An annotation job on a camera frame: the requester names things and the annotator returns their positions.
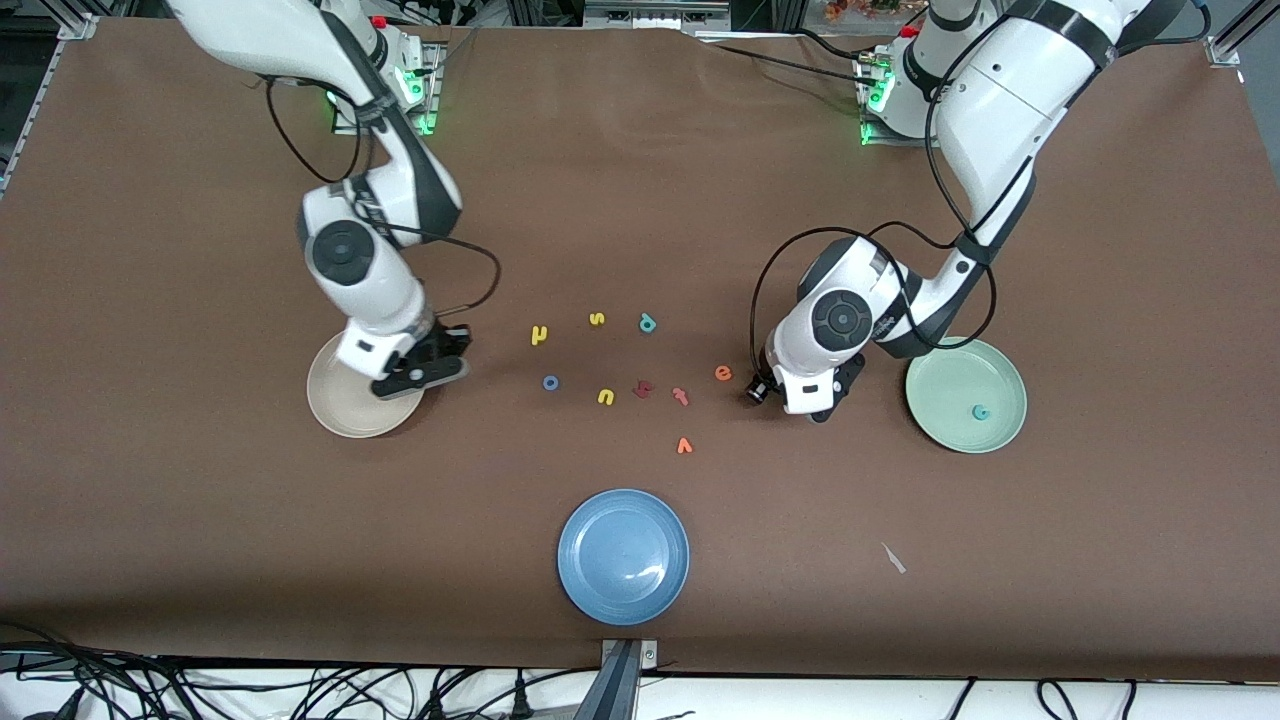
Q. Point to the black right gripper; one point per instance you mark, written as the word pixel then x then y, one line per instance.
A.
pixel 447 343

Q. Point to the yellow foam letter h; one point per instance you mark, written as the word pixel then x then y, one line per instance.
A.
pixel 540 334

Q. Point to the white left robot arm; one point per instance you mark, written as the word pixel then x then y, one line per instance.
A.
pixel 1000 100

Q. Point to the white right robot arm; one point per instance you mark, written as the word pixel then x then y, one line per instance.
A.
pixel 385 285

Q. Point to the beige plate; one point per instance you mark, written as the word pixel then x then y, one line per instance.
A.
pixel 340 400

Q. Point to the green plate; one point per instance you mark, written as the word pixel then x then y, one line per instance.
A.
pixel 950 410

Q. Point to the blue plate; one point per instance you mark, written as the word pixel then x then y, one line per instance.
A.
pixel 623 557

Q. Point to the white paper scrap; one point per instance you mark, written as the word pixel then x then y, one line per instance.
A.
pixel 893 558

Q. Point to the orange leafy object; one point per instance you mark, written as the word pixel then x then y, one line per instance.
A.
pixel 850 10

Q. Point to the aluminium corner profile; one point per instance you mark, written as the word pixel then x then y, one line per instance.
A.
pixel 1225 45
pixel 70 25

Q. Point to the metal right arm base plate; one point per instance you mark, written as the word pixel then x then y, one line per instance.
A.
pixel 432 95

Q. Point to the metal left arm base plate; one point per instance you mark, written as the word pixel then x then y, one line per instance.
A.
pixel 872 138

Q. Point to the grey metal camera post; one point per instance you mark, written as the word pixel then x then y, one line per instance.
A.
pixel 622 690

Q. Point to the metal frame rail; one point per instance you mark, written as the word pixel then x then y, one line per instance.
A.
pixel 650 15

